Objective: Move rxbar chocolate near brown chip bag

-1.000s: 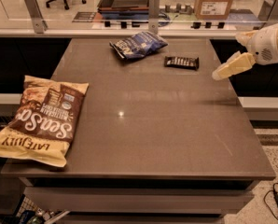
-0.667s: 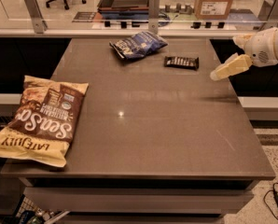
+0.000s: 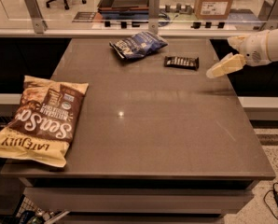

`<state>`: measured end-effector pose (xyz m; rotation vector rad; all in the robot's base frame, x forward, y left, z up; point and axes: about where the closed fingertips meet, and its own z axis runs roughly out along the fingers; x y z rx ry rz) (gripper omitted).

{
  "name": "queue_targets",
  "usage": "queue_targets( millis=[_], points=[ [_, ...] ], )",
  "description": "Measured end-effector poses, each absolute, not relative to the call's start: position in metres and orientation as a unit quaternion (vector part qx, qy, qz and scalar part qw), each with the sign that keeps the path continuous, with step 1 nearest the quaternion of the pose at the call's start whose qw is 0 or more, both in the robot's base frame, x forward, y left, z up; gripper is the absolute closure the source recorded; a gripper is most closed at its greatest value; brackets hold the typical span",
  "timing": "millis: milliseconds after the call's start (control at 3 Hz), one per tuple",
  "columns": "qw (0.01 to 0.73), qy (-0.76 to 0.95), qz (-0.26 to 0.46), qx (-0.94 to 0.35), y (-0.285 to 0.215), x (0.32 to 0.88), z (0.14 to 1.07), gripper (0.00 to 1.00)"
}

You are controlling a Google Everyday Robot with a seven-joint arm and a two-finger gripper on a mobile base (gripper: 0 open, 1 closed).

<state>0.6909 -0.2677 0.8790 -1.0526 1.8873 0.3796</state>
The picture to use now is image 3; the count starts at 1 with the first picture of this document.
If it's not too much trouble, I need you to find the metal glass bracket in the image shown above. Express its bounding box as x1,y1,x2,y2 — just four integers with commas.
148,0,160,34
258,0,278,31
24,0,48,34

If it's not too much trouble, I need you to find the left metal glass bracket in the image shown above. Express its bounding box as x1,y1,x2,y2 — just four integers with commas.
24,0,48,34

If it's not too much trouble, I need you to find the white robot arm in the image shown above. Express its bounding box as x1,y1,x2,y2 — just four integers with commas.
206,29,278,78

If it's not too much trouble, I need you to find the middle metal glass bracket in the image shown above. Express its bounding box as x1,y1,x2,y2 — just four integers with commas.
148,0,160,34

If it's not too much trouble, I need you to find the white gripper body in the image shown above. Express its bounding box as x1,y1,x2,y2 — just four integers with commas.
239,30,271,66

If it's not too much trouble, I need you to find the right metal glass bracket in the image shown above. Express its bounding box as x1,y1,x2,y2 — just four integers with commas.
258,0,278,31

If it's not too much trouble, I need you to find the brown Late July chip bag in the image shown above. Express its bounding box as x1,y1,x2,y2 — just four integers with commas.
0,76,89,167

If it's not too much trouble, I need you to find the blue chip bag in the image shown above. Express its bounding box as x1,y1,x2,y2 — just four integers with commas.
109,31,168,60

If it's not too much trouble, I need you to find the cardboard box with label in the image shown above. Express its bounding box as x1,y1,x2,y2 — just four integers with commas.
194,0,233,20

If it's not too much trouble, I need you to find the dark rxbar chocolate bar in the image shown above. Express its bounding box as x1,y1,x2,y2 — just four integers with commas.
164,56,199,71

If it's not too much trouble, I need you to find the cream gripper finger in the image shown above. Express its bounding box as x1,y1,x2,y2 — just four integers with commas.
228,35,246,51
206,52,246,78

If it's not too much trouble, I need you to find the open dark case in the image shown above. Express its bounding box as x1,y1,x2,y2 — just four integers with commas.
97,0,149,20

